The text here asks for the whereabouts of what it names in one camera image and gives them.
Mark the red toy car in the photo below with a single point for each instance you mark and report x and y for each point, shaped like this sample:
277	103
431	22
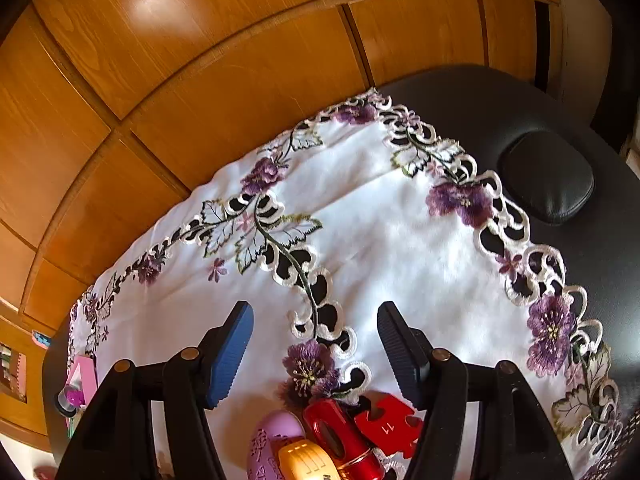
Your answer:
340	435

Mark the pink foam board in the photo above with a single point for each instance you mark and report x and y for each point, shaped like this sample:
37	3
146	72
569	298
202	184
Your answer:
42	343

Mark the yellow plastic toy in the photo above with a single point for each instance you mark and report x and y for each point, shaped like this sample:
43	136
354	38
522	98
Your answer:
305	460

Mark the black leather cushion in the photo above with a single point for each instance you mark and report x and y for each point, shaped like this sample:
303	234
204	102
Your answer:
550	175

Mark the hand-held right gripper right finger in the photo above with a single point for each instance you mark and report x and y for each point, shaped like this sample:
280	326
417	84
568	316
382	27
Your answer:
400	355

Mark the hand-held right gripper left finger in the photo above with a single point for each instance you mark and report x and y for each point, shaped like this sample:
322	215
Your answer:
230	355

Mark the pink scalloped foam strip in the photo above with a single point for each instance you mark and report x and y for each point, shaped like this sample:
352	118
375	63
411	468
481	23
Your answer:
19	375

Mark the red puzzle piece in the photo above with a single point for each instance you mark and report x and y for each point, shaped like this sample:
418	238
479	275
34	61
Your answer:
385	422

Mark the magenta plastic toy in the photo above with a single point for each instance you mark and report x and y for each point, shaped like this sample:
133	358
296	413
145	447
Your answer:
76	397

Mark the purple egg-shaped toy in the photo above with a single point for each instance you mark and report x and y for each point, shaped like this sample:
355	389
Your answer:
270	440

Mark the blue foam board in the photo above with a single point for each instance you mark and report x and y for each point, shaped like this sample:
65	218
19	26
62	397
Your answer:
40	333

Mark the white floral embroidered tablecloth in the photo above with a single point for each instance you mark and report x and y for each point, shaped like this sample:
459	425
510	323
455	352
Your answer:
400	240

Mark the wooden door with shelf niche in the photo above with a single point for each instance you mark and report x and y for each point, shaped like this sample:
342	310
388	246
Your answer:
35	410

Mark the wooden wardrobe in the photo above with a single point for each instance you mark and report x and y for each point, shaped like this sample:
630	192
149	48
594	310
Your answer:
200	35

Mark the pink toy tray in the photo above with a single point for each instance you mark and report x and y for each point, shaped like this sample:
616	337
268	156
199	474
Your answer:
82	375

